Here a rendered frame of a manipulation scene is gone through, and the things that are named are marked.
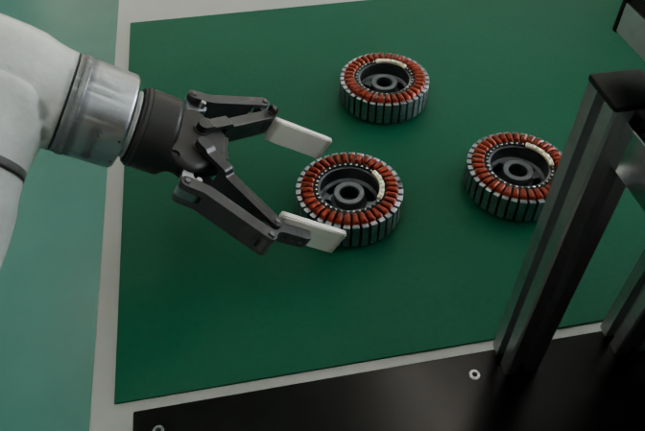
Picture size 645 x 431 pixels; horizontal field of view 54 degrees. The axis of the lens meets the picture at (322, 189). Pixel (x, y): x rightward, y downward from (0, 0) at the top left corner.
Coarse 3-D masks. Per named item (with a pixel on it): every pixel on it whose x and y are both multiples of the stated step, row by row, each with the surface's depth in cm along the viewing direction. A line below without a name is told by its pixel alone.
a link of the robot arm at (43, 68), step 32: (0, 32) 50; (32, 32) 52; (0, 64) 49; (32, 64) 50; (64, 64) 52; (0, 96) 49; (32, 96) 50; (64, 96) 52; (0, 128) 49; (32, 128) 51; (0, 160) 49; (32, 160) 53
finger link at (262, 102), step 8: (192, 96) 64; (200, 96) 64; (208, 96) 65; (216, 96) 66; (224, 96) 66; (232, 96) 67; (240, 96) 68; (208, 104) 65; (216, 104) 65; (224, 104) 66; (232, 104) 66; (240, 104) 67; (248, 104) 68; (256, 104) 68; (264, 104) 69; (208, 112) 66; (216, 112) 66; (224, 112) 67; (232, 112) 67; (240, 112) 68; (248, 112) 69
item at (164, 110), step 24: (168, 96) 58; (144, 120) 55; (168, 120) 56; (192, 120) 61; (144, 144) 55; (168, 144) 56; (192, 144) 59; (216, 144) 61; (144, 168) 58; (168, 168) 57; (192, 168) 57; (216, 168) 59
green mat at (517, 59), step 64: (384, 0) 100; (448, 0) 100; (512, 0) 100; (576, 0) 100; (192, 64) 88; (256, 64) 88; (320, 64) 88; (448, 64) 88; (512, 64) 88; (576, 64) 88; (640, 64) 88; (320, 128) 79; (384, 128) 79; (448, 128) 79; (512, 128) 79; (128, 192) 71; (256, 192) 71; (448, 192) 71; (128, 256) 65; (192, 256) 65; (256, 256) 65; (320, 256) 65; (384, 256) 65; (448, 256) 65; (512, 256) 65; (128, 320) 59; (192, 320) 59; (256, 320) 59; (320, 320) 59; (384, 320) 59; (448, 320) 59; (576, 320) 59; (128, 384) 55; (192, 384) 55
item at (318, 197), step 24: (312, 168) 68; (336, 168) 69; (360, 168) 69; (384, 168) 68; (312, 192) 66; (336, 192) 67; (360, 192) 67; (384, 192) 66; (312, 216) 64; (336, 216) 64; (360, 216) 63; (384, 216) 64; (360, 240) 65
